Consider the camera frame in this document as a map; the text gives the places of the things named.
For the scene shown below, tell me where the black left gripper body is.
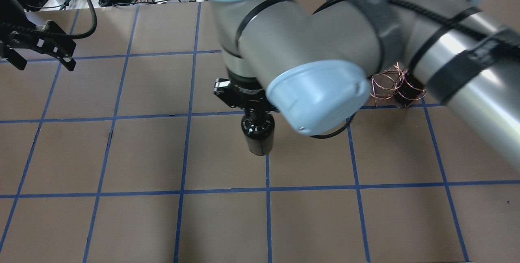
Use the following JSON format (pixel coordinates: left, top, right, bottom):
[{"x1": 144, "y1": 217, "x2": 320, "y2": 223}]
[{"x1": 1, "y1": 21, "x2": 76, "y2": 61}]

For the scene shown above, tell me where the copper wire wine basket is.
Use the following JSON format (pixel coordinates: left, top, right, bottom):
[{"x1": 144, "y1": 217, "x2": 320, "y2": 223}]
[{"x1": 368, "y1": 62, "x2": 427, "y2": 108}]

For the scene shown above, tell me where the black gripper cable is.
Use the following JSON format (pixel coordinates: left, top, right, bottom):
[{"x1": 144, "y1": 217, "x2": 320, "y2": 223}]
[{"x1": 24, "y1": 0, "x2": 98, "y2": 40}]

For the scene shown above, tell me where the dark wine bottle in basket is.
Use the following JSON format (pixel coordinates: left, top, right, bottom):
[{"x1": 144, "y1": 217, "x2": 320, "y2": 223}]
[{"x1": 393, "y1": 72, "x2": 426, "y2": 108}]

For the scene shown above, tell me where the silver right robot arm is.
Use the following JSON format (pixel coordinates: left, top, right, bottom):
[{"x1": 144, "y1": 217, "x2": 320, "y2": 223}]
[{"x1": 209, "y1": 0, "x2": 519, "y2": 168}]

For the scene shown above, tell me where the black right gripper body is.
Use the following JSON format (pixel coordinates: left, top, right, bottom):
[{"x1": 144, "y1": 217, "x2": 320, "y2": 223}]
[{"x1": 214, "y1": 78, "x2": 280, "y2": 113}]

